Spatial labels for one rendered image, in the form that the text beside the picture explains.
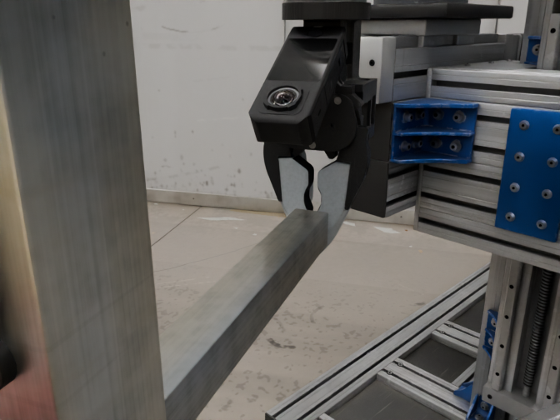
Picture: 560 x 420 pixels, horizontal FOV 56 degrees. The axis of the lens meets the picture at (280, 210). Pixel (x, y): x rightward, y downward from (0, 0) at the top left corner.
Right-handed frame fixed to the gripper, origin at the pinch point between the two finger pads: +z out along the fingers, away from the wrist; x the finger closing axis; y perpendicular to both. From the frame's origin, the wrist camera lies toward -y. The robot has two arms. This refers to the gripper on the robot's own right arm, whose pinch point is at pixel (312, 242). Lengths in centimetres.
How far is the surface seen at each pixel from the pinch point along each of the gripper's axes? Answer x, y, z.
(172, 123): 150, 216, 35
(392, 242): 21, 203, 83
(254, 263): 0.2, -12.5, -3.4
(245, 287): -0.6, -15.8, -3.4
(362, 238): 36, 202, 83
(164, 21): 151, 216, -20
